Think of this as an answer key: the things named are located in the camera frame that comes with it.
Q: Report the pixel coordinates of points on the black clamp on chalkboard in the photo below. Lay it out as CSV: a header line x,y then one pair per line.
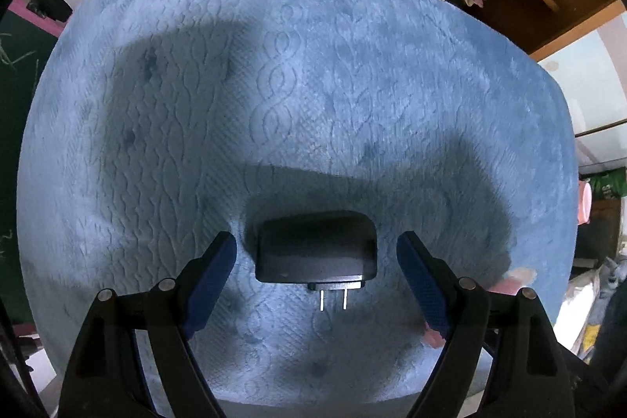
x,y
56,10

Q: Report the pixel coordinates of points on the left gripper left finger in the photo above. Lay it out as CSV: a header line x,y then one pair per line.
x,y
104,376

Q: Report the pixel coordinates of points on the blue plush table mat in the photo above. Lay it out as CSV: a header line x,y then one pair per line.
x,y
157,124

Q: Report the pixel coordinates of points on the black power adapter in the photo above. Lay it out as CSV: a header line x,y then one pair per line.
x,y
333,251

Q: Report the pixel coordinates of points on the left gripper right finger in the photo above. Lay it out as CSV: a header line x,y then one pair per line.
x,y
528,375

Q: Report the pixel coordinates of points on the green chalkboard pink frame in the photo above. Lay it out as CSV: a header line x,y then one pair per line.
x,y
25,49

